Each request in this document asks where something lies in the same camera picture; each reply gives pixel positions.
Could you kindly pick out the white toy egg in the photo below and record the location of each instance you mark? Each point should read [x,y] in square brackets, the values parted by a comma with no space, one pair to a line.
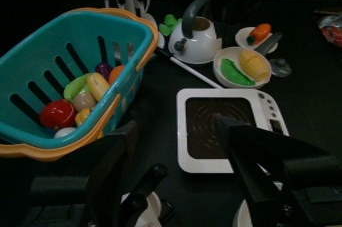
[64,132]

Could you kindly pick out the teal basket with orange rim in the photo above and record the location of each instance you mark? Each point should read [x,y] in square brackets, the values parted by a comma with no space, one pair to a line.
[54,41]

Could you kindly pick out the green toy pepper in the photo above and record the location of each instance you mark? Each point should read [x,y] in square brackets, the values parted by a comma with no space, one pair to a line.
[169,24]

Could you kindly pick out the white knife holder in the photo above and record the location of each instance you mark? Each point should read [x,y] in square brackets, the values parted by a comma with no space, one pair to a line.
[151,211]

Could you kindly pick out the green toy pea pod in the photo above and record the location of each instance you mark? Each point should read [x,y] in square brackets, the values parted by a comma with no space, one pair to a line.
[235,73]

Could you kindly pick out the beige toy mushroom piece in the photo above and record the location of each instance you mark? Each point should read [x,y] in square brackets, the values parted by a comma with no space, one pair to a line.
[83,101]

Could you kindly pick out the purple toy eggplant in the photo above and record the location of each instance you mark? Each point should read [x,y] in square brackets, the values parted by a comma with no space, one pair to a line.
[103,69]

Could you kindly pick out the red and white bag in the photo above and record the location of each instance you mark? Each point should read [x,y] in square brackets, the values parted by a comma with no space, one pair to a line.
[332,31]

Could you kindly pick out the yellow toy banana piece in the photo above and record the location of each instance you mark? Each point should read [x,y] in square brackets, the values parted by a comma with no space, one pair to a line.
[98,85]

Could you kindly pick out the bowl with carrot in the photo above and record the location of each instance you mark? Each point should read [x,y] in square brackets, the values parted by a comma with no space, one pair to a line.
[262,41]

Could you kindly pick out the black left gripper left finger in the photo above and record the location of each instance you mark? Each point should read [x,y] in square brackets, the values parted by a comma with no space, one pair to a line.
[107,177]

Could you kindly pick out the white stick black tip utensil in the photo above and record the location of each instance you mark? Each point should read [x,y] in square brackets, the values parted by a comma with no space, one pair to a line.
[191,70]

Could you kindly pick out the small yellow toy food piece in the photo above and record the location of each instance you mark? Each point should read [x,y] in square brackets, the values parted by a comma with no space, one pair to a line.
[82,116]

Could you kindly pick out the white toy pot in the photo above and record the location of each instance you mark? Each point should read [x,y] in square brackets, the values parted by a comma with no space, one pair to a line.
[241,69]

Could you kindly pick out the clear pot lid with knob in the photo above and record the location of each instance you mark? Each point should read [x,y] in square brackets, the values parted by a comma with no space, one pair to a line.
[281,67]

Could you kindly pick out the white round plate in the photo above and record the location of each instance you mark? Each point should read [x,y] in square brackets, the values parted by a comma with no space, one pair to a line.
[243,214]

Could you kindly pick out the yellow toy corn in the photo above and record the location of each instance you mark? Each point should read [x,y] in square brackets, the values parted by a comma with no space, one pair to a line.
[254,65]

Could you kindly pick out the orange toy fruit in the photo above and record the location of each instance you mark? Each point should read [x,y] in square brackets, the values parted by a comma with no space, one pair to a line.
[115,73]

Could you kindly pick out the white toy induction stove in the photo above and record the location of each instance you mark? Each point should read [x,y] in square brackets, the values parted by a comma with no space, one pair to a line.
[209,127]

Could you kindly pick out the orange toy carrot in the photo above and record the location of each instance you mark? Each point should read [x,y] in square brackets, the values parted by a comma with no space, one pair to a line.
[260,32]

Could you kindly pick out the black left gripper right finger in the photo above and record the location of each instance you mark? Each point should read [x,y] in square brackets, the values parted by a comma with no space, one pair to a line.
[258,157]

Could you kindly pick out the red toy tomato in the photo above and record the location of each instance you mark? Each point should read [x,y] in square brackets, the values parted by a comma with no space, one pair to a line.
[56,114]

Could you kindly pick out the green toy leaf vegetable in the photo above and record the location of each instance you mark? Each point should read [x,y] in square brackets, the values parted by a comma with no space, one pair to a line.
[75,87]

